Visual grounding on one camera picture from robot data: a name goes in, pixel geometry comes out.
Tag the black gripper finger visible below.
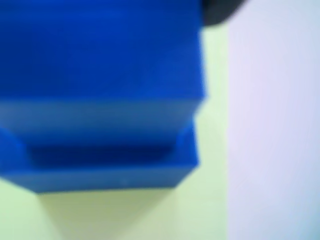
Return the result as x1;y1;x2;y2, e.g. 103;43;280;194
201;0;247;27

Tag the medium blue cube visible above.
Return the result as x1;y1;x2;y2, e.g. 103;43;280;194
0;0;208;151

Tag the large blue cube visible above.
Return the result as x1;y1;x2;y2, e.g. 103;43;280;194
0;122;201;195

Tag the green paper square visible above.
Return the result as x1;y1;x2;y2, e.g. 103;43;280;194
0;26;230;240

